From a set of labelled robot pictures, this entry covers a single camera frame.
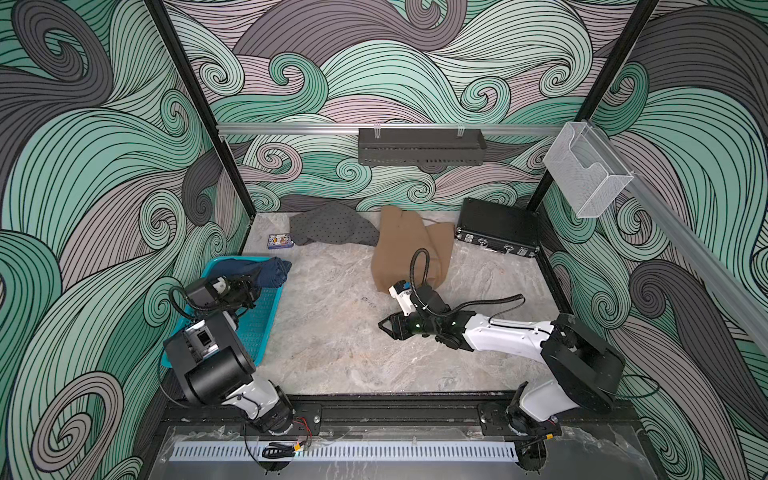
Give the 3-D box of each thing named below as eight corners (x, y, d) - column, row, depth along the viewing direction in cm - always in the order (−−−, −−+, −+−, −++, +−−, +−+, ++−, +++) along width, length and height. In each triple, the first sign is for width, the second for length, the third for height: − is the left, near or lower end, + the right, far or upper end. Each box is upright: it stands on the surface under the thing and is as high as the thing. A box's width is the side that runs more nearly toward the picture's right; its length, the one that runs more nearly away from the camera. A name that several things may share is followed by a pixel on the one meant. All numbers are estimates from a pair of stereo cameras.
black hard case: (454, 245, 113) (458, 234, 108) (462, 201, 129) (465, 189, 124) (532, 262, 107) (539, 252, 103) (530, 214, 124) (536, 203, 119)
